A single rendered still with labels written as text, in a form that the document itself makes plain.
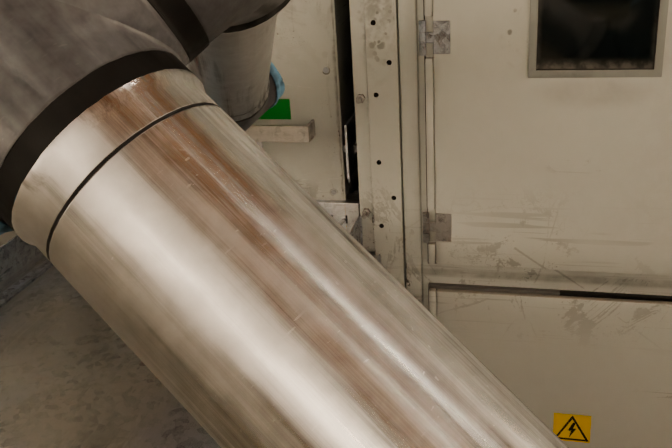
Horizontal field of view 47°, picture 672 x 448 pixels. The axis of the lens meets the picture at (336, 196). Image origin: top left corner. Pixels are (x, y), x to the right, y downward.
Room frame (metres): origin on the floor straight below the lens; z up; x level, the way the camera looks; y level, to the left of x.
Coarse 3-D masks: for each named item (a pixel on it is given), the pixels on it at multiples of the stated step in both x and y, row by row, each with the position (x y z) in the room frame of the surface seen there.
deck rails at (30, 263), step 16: (16, 240) 1.19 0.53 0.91; (0, 256) 1.14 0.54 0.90; (16, 256) 1.18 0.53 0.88; (32, 256) 1.22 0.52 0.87; (0, 272) 1.14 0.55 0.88; (16, 272) 1.17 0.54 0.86; (32, 272) 1.18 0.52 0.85; (0, 288) 1.13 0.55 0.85; (16, 288) 1.13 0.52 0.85; (0, 304) 1.08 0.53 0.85
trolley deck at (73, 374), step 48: (48, 288) 1.13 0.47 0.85; (0, 336) 0.99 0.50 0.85; (48, 336) 0.98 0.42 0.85; (96, 336) 0.97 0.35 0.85; (0, 384) 0.86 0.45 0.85; (48, 384) 0.86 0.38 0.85; (96, 384) 0.85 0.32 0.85; (144, 384) 0.84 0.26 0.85; (0, 432) 0.76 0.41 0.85; (48, 432) 0.76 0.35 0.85; (96, 432) 0.75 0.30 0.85; (144, 432) 0.75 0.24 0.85; (192, 432) 0.74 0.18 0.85
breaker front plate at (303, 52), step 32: (320, 0) 1.24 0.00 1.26; (288, 32) 1.25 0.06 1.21; (320, 32) 1.24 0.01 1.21; (288, 64) 1.25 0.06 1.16; (320, 64) 1.24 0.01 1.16; (288, 96) 1.25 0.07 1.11; (320, 96) 1.24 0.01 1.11; (320, 128) 1.24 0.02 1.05; (288, 160) 1.26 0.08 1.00; (320, 160) 1.24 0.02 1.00; (320, 192) 1.24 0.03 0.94
